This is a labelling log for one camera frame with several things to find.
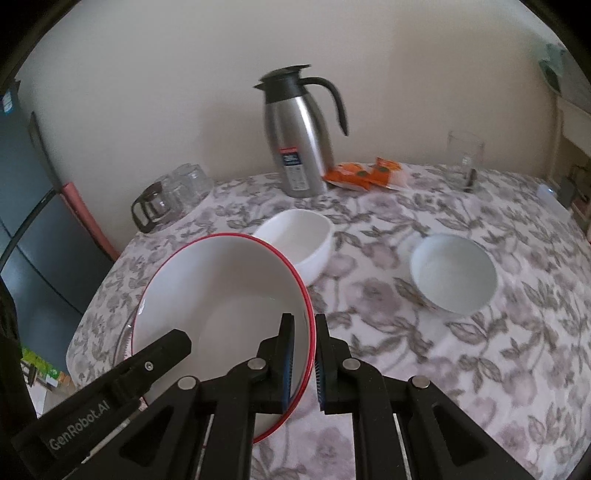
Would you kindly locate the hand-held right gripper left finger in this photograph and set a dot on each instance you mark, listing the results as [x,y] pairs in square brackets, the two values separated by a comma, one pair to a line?
[288,355]

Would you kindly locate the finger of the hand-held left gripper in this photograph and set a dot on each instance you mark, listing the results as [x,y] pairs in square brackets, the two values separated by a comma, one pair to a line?
[161,357]

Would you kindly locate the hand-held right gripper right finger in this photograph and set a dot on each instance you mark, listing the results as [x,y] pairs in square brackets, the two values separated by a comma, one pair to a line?
[319,369]

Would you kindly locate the red rimmed white plate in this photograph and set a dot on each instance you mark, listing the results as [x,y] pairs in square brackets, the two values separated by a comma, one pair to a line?
[221,286]

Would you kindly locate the white square bowl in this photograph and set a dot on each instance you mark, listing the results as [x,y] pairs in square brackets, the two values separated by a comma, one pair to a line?
[300,235]

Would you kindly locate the white bowl with red emblem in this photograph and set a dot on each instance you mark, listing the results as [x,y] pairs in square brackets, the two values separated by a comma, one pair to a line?
[452,272]

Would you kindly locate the green box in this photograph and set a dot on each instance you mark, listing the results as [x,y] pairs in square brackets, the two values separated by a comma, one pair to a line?
[37,364]

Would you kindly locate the floral tablecloth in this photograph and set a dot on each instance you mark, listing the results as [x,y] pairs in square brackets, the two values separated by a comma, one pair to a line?
[415,369]

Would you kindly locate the pink rolled mat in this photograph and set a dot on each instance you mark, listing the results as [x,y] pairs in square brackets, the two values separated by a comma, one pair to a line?
[87,217]

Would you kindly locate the clear drinking glass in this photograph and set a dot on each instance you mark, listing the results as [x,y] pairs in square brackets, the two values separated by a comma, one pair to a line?
[194,180]
[173,191]

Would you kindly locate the dark refrigerator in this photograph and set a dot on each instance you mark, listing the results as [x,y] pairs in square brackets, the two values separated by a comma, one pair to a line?
[32,230]

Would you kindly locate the orange snack packet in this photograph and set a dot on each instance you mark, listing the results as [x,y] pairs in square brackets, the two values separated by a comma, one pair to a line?
[390,174]
[348,175]

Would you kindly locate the stainless steel thermos jug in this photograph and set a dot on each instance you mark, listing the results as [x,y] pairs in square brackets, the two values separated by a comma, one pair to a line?
[295,129]

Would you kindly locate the clear glass mug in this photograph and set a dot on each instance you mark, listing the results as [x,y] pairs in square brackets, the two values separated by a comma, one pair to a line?
[461,157]

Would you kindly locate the small white box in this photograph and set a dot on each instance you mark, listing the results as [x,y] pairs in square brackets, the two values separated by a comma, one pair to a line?
[549,193]

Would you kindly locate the beige cabinet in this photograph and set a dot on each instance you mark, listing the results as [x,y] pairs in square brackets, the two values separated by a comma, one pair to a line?
[577,120]

